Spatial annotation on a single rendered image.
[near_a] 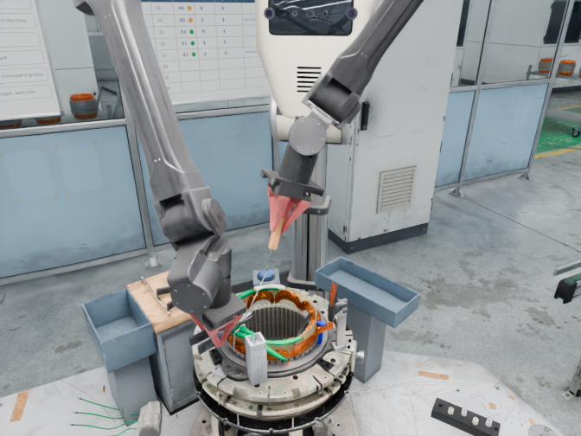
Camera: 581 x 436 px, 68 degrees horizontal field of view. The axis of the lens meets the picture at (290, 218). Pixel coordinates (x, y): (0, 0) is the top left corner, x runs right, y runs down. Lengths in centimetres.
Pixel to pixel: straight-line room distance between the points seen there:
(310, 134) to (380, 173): 254
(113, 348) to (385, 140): 247
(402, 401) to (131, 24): 103
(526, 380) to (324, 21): 206
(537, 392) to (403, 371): 134
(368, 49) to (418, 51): 246
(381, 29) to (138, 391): 93
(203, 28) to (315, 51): 190
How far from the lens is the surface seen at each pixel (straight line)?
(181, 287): 60
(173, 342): 107
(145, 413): 118
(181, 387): 117
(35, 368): 272
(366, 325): 112
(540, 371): 269
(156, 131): 64
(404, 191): 338
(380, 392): 124
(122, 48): 68
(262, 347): 75
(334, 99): 72
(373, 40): 68
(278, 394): 79
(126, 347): 103
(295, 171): 72
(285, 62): 110
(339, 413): 115
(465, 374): 135
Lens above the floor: 168
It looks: 26 degrees down
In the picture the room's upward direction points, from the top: straight up
